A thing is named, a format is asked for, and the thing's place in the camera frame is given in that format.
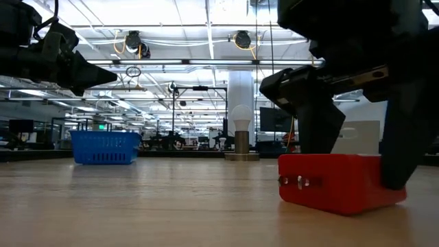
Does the red charger with prongs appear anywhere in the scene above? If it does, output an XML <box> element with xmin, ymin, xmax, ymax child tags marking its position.
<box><xmin>277</xmin><ymin>153</ymin><xmax>408</xmax><ymax>216</ymax></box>

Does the hanging black cable loop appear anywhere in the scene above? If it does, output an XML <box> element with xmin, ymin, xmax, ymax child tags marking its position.
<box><xmin>125</xmin><ymin>65</ymin><xmax>142</xmax><ymax>78</ymax></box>

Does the blue plastic basket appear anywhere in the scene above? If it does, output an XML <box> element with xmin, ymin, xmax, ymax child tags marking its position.
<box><xmin>69</xmin><ymin>130</ymin><xmax>143</xmax><ymax>165</ymax></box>

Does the white building column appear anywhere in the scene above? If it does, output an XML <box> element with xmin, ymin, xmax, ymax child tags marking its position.
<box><xmin>228</xmin><ymin>70</ymin><xmax>255</xmax><ymax>147</ymax></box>

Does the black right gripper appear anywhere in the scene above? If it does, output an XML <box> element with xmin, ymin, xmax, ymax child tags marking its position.
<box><xmin>259</xmin><ymin>30</ymin><xmax>439</xmax><ymax>191</ymax></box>

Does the large black ceiling cable reel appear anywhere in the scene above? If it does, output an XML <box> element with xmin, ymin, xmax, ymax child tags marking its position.
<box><xmin>123</xmin><ymin>30</ymin><xmax>152</xmax><ymax>59</ymax></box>
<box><xmin>234</xmin><ymin>30</ymin><xmax>253</xmax><ymax>49</ymax></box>

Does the small dark distant monitor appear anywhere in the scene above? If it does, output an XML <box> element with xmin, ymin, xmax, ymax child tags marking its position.
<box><xmin>8</xmin><ymin>119</ymin><xmax>34</xmax><ymax>135</ymax></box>

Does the bulb lamp on wooden base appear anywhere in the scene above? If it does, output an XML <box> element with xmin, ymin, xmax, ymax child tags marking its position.
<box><xmin>224</xmin><ymin>104</ymin><xmax>261</xmax><ymax>161</ymax></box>

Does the low black distant rig frame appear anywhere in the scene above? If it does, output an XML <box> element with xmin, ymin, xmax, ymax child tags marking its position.
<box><xmin>50</xmin><ymin>117</ymin><xmax>112</xmax><ymax>150</ymax></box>

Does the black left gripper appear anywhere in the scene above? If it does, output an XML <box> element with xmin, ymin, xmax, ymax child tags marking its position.
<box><xmin>0</xmin><ymin>22</ymin><xmax>119</xmax><ymax>97</ymax></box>

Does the tall black distant rig frame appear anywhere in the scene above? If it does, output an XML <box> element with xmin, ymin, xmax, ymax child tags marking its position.
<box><xmin>170</xmin><ymin>85</ymin><xmax>229</xmax><ymax>138</ymax></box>

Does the white plastic bin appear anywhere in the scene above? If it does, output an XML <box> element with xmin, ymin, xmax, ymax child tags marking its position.
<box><xmin>331</xmin><ymin>119</ymin><xmax>382</xmax><ymax>156</ymax></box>

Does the large dark distant monitor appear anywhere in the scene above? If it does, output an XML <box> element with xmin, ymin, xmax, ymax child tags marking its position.
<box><xmin>259</xmin><ymin>106</ymin><xmax>295</xmax><ymax>133</ymax></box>

